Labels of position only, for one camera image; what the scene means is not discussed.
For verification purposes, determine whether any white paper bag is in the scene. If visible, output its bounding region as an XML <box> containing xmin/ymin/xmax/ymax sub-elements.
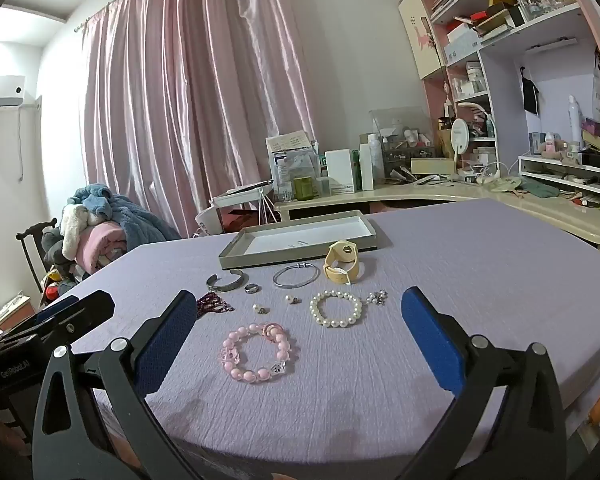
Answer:
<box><xmin>196</xmin><ymin>205</ymin><xmax>231</xmax><ymax>236</ymax></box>

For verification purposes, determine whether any dark red beaded bracelet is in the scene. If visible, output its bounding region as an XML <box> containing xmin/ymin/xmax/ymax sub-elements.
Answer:
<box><xmin>196</xmin><ymin>292</ymin><xmax>233</xmax><ymax>317</ymax></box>

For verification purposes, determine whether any white plush cloth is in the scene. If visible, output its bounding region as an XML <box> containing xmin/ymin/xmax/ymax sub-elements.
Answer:
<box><xmin>61</xmin><ymin>205</ymin><xmax>92</xmax><ymax>258</ymax></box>

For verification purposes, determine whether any pink folded blanket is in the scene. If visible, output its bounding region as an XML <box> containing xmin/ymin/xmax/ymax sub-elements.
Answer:
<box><xmin>77</xmin><ymin>225</ymin><xmax>128</xmax><ymax>273</ymax></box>

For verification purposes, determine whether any white air conditioner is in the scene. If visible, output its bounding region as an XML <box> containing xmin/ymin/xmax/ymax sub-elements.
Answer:
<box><xmin>0</xmin><ymin>76</ymin><xmax>27</xmax><ymax>110</ymax></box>

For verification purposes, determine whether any red storage box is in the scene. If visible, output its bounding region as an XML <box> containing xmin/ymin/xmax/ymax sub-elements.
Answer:
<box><xmin>220</xmin><ymin>206</ymin><xmax>268</xmax><ymax>233</ymax></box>

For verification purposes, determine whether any green glass jar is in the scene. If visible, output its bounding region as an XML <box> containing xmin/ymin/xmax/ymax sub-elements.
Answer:
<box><xmin>292</xmin><ymin>176</ymin><xmax>315</xmax><ymax>202</ymax></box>

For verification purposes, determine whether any white carton box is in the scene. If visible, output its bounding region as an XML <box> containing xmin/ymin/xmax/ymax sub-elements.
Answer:
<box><xmin>325</xmin><ymin>149</ymin><xmax>354</xmax><ymax>195</ymax></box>

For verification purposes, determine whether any dark wooden chair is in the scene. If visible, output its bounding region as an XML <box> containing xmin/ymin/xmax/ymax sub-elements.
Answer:
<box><xmin>16</xmin><ymin>218</ymin><xmax>60</xmax><ymax>291</ymax></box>

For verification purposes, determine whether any pink bead bracelet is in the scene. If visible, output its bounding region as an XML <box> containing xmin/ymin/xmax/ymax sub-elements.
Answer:
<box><xmin>221</xmin><ymin>323</ymin><xmax>297</xmax><ymax>383</ymax></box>

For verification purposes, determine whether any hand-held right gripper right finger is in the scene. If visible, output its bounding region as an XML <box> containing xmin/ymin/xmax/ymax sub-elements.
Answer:
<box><xmin>397</xmin><ymin>286</ymin><xmax>568</xmax><ymax>480</ymax></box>

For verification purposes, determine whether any white spray bottle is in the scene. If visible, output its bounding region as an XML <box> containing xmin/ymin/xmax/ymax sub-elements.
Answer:
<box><xmin>567</xmin><ymin>95</ymin><xmax>582</xmax><ymax>146</ymax></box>

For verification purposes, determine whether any silver bangle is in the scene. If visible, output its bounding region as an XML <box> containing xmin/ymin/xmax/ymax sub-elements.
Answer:
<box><xmin>272</xmin><ymin>262</ymin><xmax>322</xmax><ymax>289</ymax></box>

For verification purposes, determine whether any white pearl bracelet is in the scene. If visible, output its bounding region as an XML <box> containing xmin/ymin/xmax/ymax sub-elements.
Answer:
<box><xmin>309</xmin><ymin>290</ymin><xmax>365</xmax><ymax>329</ymax></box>

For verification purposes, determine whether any pink curtain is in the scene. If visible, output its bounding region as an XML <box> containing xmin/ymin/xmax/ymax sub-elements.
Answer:
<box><xmin>80</xmin><ymin>0</ymin><xmax>321</xmax><ymax>237</ymax></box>

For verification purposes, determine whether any black hanging pouch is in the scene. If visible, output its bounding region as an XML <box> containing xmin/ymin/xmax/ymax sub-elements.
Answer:
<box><xmin>521</xmin><ymin>67</ymin><xmax>541</xmax><ymax>116</ymax></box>

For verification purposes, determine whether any beige flat box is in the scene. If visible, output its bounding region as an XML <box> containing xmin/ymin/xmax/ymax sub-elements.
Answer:
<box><xmin>410</xmin><ymin>157</ymin><xmax>456</xmax><ymax>177</ymax></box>

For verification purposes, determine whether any silver cuff bracelet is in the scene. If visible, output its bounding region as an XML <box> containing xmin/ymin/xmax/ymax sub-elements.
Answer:
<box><xmin>206</xmin><ymin>269</ymin><xmax>246</xmax><ymax>291</ymax></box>

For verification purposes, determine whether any cabinet door with pink animal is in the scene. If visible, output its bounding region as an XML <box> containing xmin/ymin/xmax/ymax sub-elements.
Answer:
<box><xmin>399</xmin><ymin>0</ymin><xmax>447</xmax><ymax>80</ymax></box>

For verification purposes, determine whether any white desk lamp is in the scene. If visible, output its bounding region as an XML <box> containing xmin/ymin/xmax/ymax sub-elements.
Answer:
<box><xmin>457</xmin><ymin>101</ymin><xmax>496</xmax><ymax>136</ymax></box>

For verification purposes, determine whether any clear acrylic organizer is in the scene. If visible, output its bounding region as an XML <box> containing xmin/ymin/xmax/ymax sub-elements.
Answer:
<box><xmin>370</xmin><ymin>107</ymin><xmax>437</xmax><ymax>166</ymax></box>

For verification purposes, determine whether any clear plastic supply box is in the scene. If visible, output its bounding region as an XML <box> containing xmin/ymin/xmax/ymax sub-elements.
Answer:
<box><xmin>266</xmin><ymin>131</ymin><xmax>322</xmax><ymax>201</ymax></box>

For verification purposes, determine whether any green pouch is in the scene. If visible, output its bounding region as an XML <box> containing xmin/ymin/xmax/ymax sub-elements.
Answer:
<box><xmin>520</xmin><ymin>180</ymin><xmax>561</xmax><ymax>203</ymax></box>

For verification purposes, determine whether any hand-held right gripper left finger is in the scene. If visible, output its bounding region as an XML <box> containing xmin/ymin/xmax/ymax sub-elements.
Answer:
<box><xmin>31</xmin><ymin>290</ymin><xmax>201</xmax><ymax>480</ymax></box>

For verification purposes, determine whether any round white mirror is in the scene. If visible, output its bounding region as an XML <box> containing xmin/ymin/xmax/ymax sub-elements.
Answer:
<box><xmin>450</xmin><ymin>118</ymin><xmax>473</xmax><ymax>176</ymax></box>

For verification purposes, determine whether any grey cardboard tray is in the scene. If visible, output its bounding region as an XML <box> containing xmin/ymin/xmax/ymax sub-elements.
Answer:
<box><xmin>219</xmin><ymin>210</ymin><xmax>377</xmax><ymax>269</ymax></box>

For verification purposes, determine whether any pink white bookshelf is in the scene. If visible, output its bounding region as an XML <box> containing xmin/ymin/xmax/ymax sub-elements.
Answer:
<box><xmin>415</xmin><ymin>0</ymin><xmax>600</xmax><ymax>201</ymax></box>

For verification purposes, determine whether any lilac tablecloth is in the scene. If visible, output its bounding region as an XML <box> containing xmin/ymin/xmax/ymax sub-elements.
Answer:
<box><xmin>45</xmin><ymin>197</ymin><xmax>600</xmax><ymax>480</ymax></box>

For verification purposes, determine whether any cream corner desk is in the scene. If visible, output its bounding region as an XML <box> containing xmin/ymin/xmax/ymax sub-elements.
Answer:
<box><xmin>275</xmin><ymin>172</ymin><xmax>600</xmax><ymax>251</ymax></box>

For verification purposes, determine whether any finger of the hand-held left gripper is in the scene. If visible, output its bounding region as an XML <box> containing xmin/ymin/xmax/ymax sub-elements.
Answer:
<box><xmin>0</xmin><ymin>290</ymin><xmax>116</xmax><ymax>349</ymax></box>
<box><xmin>34</xmin><ymin>295</ymin><xmax>83</xmax><ymax>323</ymax></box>

